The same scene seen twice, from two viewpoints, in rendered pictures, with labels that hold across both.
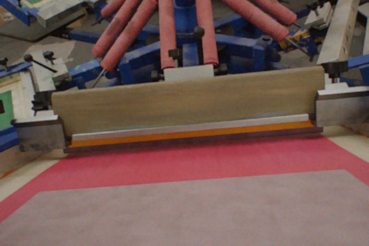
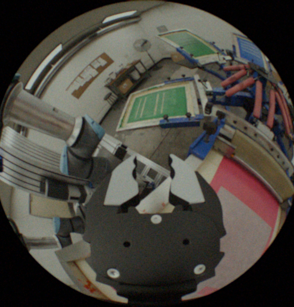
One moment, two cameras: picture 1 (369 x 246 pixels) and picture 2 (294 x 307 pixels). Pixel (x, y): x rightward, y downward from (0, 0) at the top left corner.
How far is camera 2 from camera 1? 0.28 m
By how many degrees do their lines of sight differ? 56
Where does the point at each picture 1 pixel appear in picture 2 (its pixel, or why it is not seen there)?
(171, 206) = (247, 226)
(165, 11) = (259, 89)
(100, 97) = (252, 148)
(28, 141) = (217, 146)
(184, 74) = (264, 130)
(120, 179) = (242, 196)
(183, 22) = not seen: hidden behind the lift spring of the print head
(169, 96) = (270, 168)
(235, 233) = (249, 244)
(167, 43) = (258, 104)
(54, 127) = (230, 148)
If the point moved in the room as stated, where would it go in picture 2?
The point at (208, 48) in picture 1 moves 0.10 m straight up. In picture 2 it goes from (271, 119) to (277, 109)
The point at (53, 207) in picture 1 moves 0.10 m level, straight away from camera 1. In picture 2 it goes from (225, 204) to (218, 167)
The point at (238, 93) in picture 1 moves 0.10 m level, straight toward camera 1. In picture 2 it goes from (281, 183) to (269, 209)
